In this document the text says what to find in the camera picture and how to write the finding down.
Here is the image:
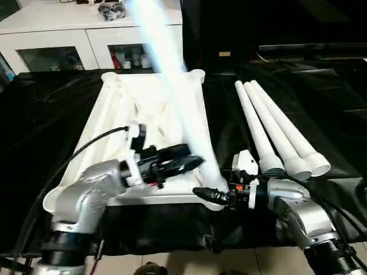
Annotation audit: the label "white plastic table top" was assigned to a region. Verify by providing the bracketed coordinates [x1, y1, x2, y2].
[43, 69, 229, 211]

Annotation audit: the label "white plastic table leg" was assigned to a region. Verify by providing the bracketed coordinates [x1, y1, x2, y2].
[250, 79, 332, 177]
[244, 81, 312, 181]
[129, 0, 229, 198]
[235, 80, 286, 177]

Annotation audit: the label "silver left leg black foot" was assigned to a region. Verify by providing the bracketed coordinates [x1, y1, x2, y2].
[140, 262, 167, 275]

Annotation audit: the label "toy figures behind cabinet glass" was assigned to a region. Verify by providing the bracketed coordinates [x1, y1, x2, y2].
[109, 49, 153, 70]

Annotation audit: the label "black work mat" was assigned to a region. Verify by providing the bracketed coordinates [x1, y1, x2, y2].
[0, 60, 367, 257]

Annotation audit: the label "grey plush toy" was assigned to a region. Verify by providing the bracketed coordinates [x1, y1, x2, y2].
[97, 2, 126, 22]

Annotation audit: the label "black tv cabinet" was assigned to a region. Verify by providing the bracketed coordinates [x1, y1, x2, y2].
[181, 0, 367, 75]

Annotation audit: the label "white cabinet with glass doors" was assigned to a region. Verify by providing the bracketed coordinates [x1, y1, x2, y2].
[0, 0, 184, 72]

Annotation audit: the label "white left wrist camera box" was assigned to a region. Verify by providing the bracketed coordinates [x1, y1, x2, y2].
[118, 121, 151, 187]

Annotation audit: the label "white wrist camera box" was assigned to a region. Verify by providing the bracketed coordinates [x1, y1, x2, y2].
[118, 121, 151, 187]
[231, 150, 260, 179]

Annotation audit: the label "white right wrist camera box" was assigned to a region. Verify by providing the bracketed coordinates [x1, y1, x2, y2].
[231, 150, 260, 179]

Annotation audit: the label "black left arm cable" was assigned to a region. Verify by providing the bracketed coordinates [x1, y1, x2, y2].
[9, 126, 131, 264]

